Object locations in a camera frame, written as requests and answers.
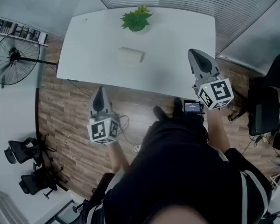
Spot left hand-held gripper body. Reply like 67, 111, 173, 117
87, 85, 120, 146

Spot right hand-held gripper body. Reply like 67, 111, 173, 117
188, 48, 235, 111

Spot white rectangular block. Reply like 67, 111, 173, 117
117, 46, 146, 64

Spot person's right forearm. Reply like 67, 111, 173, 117
206, 106, 232, 154

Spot person's left forearm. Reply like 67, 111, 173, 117
105, 140, 131, 175

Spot small black screen device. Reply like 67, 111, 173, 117
183, 99, 205, 114

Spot person's right black shoe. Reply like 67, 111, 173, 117
173, 97, 184, 117

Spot person's black shoe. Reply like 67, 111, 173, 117
173, 97, 184, 117
153, 105, 171, 121

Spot large black office chair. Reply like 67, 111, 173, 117
228, 52, 280, 137

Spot person's left black shoe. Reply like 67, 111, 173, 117
153, 105, 171, 121

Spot person's dark clothed torso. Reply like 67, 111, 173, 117
84, 118, 274, 224

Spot black mesh office chair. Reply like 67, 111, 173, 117
4, 137, 58, 165
18, 166, 69, 200

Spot green potted plant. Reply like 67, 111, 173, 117
120, 5, 154, 33

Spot black standing fan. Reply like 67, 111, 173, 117
0, 31, 59, 89

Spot black floor cables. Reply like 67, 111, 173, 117
113, 114, 140, 149

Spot white wall shelf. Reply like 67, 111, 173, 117
0, 16, 49, 47

